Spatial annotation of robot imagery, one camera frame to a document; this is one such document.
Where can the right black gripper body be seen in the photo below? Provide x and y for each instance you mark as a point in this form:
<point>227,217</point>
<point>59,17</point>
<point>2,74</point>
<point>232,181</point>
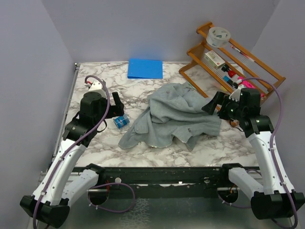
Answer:
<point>230,109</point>

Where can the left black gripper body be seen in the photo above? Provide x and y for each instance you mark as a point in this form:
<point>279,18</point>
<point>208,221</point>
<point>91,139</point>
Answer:
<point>114,110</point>

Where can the grey zip jacket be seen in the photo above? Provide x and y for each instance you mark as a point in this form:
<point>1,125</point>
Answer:
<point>174,111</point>

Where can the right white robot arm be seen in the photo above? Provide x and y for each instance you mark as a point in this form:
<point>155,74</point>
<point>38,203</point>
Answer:
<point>276,196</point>

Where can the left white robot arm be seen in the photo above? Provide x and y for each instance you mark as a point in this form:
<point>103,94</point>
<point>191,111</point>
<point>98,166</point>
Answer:
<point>50,203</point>

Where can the blue lying jar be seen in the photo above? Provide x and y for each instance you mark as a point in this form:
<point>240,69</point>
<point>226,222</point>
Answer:
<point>121,121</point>

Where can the pink highlighter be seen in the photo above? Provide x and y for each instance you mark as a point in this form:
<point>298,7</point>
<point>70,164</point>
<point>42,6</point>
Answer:
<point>245,83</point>

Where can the blue black marker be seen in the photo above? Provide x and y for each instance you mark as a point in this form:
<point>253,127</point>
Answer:
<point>228,80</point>

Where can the blue binder folder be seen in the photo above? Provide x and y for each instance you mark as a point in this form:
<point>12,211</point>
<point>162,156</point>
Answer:
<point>145,69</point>

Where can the wooden tiered rack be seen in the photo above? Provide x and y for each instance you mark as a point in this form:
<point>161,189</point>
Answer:
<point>206,80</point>

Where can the small white green box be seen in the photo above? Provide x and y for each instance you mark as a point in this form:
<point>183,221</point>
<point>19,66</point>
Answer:
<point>214,59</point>

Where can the red white pen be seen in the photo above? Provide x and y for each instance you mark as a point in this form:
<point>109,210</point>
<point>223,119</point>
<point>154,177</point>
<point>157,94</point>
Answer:
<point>243,53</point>

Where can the clear tape roll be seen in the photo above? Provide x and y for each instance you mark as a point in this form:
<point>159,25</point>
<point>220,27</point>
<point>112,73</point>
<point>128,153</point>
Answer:
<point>218,37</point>

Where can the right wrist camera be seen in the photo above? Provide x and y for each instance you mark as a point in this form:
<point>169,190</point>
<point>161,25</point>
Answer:
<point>235,95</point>

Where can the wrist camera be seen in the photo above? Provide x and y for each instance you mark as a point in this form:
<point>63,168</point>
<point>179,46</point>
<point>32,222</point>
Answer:
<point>95,86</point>
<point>235,95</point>

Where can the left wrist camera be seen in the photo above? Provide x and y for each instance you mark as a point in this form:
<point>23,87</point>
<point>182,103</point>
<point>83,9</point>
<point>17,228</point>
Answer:
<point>95,86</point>

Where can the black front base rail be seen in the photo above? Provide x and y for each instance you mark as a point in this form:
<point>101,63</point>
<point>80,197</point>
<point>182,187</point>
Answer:
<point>164,182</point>

